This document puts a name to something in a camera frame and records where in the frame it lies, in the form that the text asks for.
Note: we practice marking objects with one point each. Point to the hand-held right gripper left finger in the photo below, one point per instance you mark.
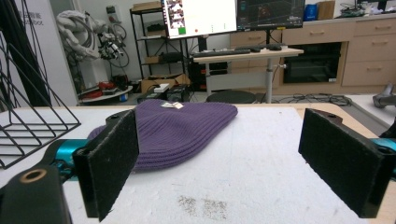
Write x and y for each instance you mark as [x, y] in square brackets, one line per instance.
[106, 165]

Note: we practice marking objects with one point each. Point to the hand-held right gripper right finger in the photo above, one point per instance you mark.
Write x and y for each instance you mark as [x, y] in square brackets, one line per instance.
[345, 161]

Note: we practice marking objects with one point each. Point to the purple knit beanie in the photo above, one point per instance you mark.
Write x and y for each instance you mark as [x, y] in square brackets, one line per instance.
[183, 133]

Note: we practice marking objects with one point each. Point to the cardboard box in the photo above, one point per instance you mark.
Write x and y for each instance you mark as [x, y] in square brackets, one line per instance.
[160, 81]

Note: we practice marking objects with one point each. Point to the wooden cabinet with drawers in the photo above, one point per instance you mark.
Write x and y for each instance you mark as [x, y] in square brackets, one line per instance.
[367, 53]

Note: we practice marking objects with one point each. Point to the round black stool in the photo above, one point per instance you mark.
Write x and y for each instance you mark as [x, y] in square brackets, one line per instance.
[232, 96]

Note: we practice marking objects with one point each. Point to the black metal shelf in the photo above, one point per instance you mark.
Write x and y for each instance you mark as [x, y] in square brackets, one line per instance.
[158, 43]

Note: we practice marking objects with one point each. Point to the black computer mouse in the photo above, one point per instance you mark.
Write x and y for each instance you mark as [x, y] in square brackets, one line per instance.
[275, 47]

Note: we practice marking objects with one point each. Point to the light wooden standing desk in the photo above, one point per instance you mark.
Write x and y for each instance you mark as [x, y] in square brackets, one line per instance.
[249, 62]

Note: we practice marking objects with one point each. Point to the blue container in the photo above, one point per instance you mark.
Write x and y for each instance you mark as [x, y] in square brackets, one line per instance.
[310, 12]

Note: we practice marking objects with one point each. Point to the black keyboard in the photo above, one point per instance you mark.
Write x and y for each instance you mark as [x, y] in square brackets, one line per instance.
[221, 53]

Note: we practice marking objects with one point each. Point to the dark monitor screen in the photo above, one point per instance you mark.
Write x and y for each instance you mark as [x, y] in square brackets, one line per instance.
[270, 14]

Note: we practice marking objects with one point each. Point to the white monitor screen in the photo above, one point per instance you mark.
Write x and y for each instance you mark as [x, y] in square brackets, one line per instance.
[199, 17]

